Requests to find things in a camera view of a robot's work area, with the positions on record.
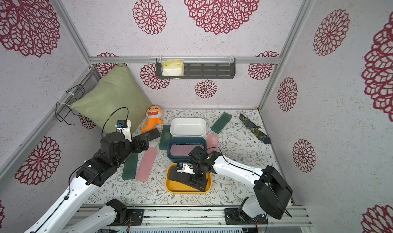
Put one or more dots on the green square pillow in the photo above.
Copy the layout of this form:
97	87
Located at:
117	96

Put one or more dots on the black wire wall rack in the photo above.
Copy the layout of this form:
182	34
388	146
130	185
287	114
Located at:
63	108

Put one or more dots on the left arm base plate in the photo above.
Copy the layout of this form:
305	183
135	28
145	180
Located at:
134	217

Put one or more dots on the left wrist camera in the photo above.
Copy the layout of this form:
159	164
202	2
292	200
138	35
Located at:
124	127

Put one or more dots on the yellow white sponge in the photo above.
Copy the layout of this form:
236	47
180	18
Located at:
173	68

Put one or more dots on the pink pencil case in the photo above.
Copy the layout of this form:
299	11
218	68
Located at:
181	150
146	164
212	142

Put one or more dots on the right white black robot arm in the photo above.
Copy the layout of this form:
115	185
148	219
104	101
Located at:
271	191

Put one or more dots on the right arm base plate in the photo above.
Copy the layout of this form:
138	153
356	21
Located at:
233	216

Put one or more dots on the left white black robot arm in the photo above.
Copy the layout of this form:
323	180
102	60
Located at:
83	182

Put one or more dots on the black pencil case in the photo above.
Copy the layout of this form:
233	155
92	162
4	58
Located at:
152	134
174	175
184	180

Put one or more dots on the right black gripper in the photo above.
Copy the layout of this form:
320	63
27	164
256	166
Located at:
194	176

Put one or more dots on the teal storage box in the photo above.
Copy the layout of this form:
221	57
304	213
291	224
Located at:
185	140

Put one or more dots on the green pencil case by white box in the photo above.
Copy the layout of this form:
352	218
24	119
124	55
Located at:
165	137

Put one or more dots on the yellow storage box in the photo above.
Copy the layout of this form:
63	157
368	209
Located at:
179	188

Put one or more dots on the white storage box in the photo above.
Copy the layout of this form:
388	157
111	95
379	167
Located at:
188	127

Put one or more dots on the orange shark plush toy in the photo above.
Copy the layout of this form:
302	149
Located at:
153	114

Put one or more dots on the green pencil case back right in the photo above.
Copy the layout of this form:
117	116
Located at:
221	122

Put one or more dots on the folded dark floral umbrella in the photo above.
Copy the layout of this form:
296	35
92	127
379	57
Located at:
255	129

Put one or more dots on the green pencil case front left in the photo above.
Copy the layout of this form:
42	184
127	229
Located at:
130	167

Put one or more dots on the dark wall shelf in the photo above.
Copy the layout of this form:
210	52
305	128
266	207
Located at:
202	71

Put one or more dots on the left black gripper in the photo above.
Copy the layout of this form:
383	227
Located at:
138	147

